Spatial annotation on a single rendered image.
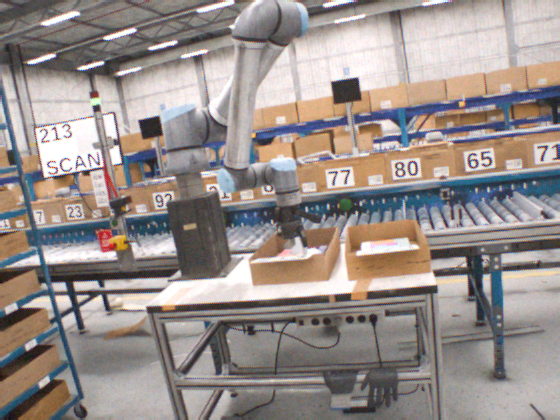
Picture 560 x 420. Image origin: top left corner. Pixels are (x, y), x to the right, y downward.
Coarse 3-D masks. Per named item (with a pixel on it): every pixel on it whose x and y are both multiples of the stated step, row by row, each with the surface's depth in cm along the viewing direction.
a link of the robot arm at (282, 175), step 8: (272, 160) 156; (280, 160) 154; (288, 160) 154; (272, 168) 155; (280, 168) 153; (288, 168) 153; (272, 176) 156; (280, 176) 154; (288, 176) 154; (296, 176) 156; (272, 184) 160; (280, 184) 154; (288, 184) 154; (296, 184) 156; (280, 192) 155; (288, 192) 155
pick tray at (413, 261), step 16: (368, 224) 180; (384, 224) 179; (400, 224) 177; (416, 224) 169; (352, 240) 182; (368, 240) 181; (416, 240) 175; (352, 256) 145; (368, 256) 144; (384, 256) 143; (400, 256) 142; (416, 256) 141; (352, 272) 146; (368, 272) 145; (384, 272) 144; (400, 272) 143; (416, 272) 142
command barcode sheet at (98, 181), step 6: (96, 174) 231; (102, 174) 230; (96, 180) 232; (102, 180) 231; (96, 186) 233; (102, 186) 232; (96, 192) 234; (102, 192) 232; (96, 198) 234; (102, 198) 233; (102, 204) 234; (108, 204) 233
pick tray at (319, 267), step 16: (272, 240) 187; (320, 240) 188; (336, 240) 175; (256, 256) 166; (272, 256) 185; (320, 256) 150; (336, 256) 172; (256, 272) 157; (272, 272) 155; (288, 272) 154; (304, 272) 152; (320, 272) 151
